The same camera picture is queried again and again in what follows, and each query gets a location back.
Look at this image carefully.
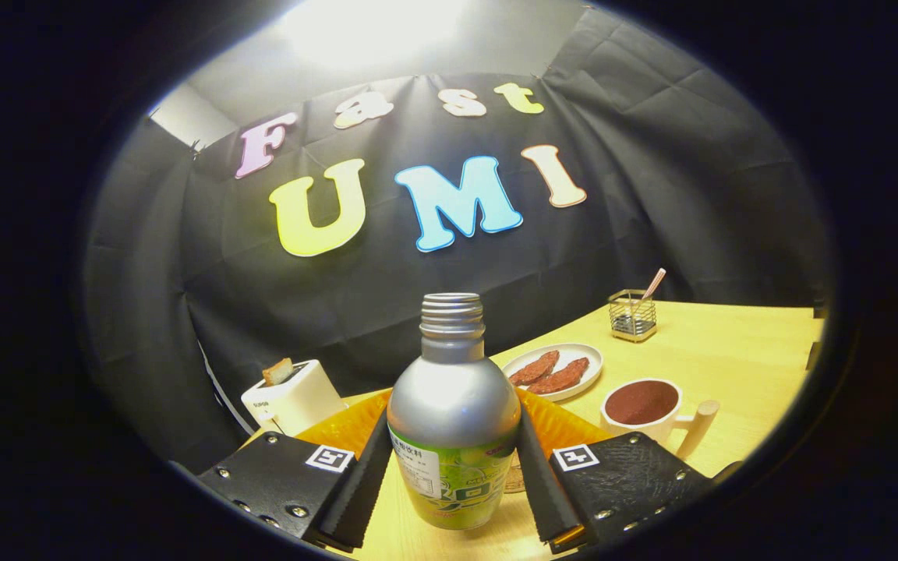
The wire mesh basket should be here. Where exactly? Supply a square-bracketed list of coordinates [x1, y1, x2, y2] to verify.
[607, 289, 659, 344]

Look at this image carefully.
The white cup wooden handle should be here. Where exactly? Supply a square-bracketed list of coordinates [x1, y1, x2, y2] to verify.
[599, 378, 721, 460]

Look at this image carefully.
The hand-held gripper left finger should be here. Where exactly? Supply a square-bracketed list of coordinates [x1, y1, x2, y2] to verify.
[198, 388, 395, 552]

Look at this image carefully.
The brown meat slice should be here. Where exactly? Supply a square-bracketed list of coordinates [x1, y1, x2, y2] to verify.
[508, 350, 560, 386]
[529, 357, 590, 395]

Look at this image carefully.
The black backdrop cloth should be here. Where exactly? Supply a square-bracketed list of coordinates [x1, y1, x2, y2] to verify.
[83, 8, 836, 472]

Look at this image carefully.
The light wooden table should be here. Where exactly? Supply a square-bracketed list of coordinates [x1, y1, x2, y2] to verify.
[246, 300, 826, 561]

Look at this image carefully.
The white toaster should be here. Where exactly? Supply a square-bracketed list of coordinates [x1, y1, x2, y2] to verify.
[241, 359, 348, 437]

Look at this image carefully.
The silver juice bottle green label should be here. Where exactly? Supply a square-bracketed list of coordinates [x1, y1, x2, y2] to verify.
[387, 292, 522, 531]

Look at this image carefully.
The white oval plate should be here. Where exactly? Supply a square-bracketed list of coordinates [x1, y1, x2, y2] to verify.
[501, 343, 604, 403]

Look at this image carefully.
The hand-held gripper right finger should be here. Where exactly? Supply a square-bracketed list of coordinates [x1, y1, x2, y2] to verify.
[515, 388, 719, 554]

